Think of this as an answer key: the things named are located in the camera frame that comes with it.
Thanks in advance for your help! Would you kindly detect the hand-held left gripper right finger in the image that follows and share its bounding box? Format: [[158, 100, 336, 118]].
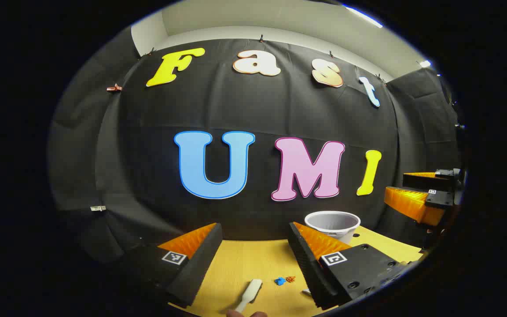
[[288, 221, 413, 311]]

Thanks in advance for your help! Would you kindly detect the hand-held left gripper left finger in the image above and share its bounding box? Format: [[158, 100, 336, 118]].
[[121, 222, 223, 309]]

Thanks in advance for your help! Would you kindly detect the white garbage bin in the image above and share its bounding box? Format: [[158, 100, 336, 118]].
[[305, 211, 361, 245]]

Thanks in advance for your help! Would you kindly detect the wooden desktop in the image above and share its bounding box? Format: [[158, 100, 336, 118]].
[[168, 225, 423, 317]]

